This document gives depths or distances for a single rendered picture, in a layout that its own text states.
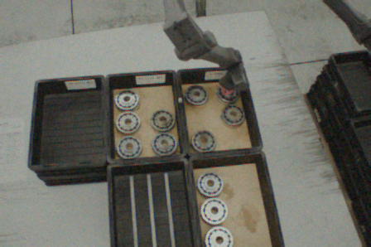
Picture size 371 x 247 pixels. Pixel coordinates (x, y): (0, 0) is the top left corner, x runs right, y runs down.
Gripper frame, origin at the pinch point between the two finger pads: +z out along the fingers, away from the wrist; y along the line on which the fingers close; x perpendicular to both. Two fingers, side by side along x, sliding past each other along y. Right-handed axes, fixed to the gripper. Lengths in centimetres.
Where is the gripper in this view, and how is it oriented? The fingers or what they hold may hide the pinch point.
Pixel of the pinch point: (228, 90)
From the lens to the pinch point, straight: 156.1
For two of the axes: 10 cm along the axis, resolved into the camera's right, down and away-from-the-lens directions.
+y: 7.2, -6.0, 3.6
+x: -7.0, -6.5, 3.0
